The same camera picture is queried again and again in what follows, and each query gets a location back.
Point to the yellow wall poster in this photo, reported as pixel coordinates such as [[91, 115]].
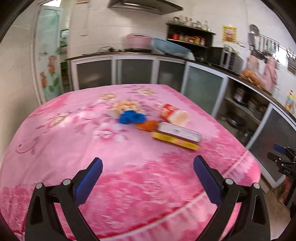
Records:
[[229, 34]]

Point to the yellow white carton box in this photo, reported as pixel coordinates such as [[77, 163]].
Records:
[[177, 135]]

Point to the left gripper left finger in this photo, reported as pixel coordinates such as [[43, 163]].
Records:
[[42, 219]]

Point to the black microwave oven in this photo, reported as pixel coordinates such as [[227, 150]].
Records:
[[225, 59]]

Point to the blue plastic basin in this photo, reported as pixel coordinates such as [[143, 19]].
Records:
[[170, 48]]

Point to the orange peel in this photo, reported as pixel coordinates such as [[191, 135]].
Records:
[[149, 126]]

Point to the dark wooden spice shelf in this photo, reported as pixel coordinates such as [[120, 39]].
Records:
[[197, 40]]

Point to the glass door with flower decals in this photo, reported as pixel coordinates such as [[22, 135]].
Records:
[[50, 52]]

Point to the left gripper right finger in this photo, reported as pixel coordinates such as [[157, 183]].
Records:
[[252, 222]]

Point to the pink thermos flask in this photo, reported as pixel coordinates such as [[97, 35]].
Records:
[[253, 64], [270, 74]]

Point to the steel range hood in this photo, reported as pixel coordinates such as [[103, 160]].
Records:
[[160, 7]]

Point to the blue wrapper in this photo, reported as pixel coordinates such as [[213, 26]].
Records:
[[130, 116]]

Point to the bag of orange snacks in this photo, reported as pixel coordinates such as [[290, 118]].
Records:
[[251, 77]]

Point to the pink floral tablecloth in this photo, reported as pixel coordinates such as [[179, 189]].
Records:
[[148, 189]]

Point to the white kitchen cabinet run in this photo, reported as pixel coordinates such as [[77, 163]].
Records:
[[216, 91]]

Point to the hanging utensil rack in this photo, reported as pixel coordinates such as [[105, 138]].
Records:
[[262, 47]]

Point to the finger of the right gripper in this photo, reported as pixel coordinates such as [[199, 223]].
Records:
[[279, 149]]

